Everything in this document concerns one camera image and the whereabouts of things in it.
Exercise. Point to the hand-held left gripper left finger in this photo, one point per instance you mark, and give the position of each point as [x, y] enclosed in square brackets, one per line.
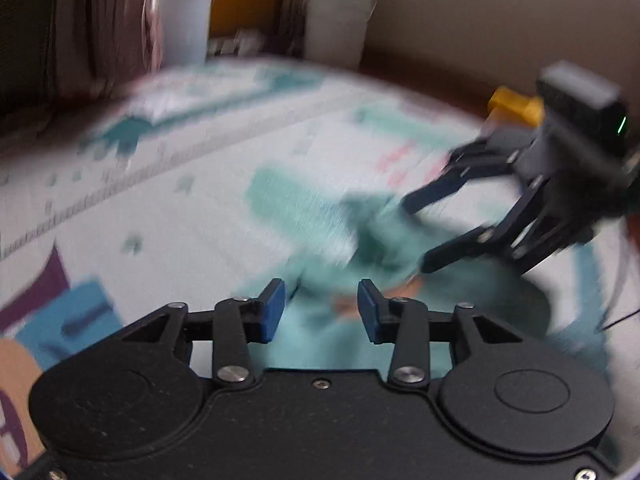
[272, 310]

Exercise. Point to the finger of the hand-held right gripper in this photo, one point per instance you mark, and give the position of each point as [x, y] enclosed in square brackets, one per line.
[470, 245]
[450, 180]

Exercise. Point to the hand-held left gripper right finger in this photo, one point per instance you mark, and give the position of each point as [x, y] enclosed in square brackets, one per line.
[369, 310]

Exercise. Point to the teal lion-print garment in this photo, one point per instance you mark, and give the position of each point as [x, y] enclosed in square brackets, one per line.
[320, 330]

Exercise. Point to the yellow plastic toy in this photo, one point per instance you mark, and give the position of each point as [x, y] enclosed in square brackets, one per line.
[515, 105]

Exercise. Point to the printed play mat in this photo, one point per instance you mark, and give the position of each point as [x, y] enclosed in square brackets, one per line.
[200, 135]

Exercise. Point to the white plastic bucket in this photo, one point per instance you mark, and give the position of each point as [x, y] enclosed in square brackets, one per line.
[185, 15]
[337, 20]

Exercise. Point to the brown pink curtain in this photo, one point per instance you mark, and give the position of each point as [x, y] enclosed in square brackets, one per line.
[107, 25]

